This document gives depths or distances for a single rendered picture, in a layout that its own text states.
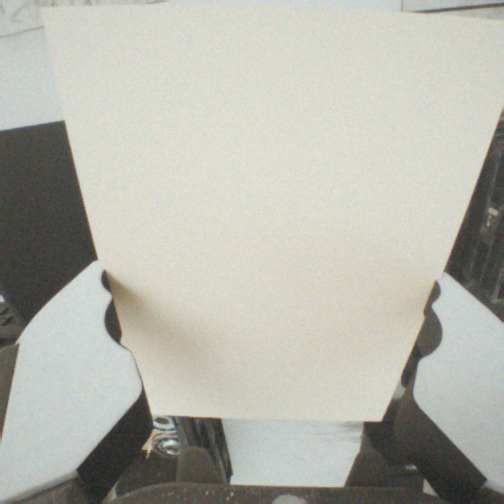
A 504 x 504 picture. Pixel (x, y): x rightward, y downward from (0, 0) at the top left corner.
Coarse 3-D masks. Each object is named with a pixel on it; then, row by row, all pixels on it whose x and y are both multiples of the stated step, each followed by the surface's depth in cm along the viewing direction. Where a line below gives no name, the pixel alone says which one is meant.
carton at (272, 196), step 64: (64, 64) 7; (128, 64) 7; (192, 64) 7; (256, 64) 7; (320, 64) 7; (384, 64) 7; (448, 64) 7; (128, 128) 8; (192, 128) 8; (256, 128) 8; (320, 128) 8; (384, 128) 8; (448, 128) 8; (128, 192) 9; (192, 192) 9; (256, 192) 9; (320, 192) 9; (384, 192) 9; (448, 192) 9; (128, 256) 10; (192, 256) 10; (256, 256) 10; (320, 256) 10; (384, 256) 10; (448, 256) 10; (128, 320) 11; (192, 320) 11; (256, 320) 11; (320, 320) 11; (384, 320) 11; (192, 384) 13; (256, 384) 13; (320, 384) 13; (384, 384) 13
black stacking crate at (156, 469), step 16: (192, 416) 55; (192, 432) 56; (208, 432) 66; (208, 448) 66; (144, 464) 67; (160, 464) 66; (176, 464) 66; (128, 480) 64; (144, 480) 64; (160, 480) 63
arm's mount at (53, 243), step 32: (32, 128) 39; (64, 128) 45; (0, 160) 33; (32, 160) 38; (64, 160) 45; (0, 192) 33; (32, 192) 38; (64, 192) 45; (0, 224) 33; (32, 224) 38; (64, 224) 44; (0, 256) 33; (32, 256) 37; (64, 256) 44; (96, 256) 52; (0, 288) 32; (32, 288) 37
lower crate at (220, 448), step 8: (216, 424) 79; (216, 432) 77; (216, 440) 76; (224, 440) 86; (216, 448) 72; (224, 448) 86; (216, 456) 72; (224, 456) 85; (224, 464) 85; (224, 472) 80; (232, 472) 97; (224, 480) 80
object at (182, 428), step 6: (174, 420) 46; (180, 420) 46; (186, 420) 49; (174, 426) 47; (180, 426) 47; (186, 426) 49; (180, 432) 47; (186, 432) 48; (180, 438) 48; (186, 438) 48; (192, 438) 52; (186, 444) 49; (192, 444) 51
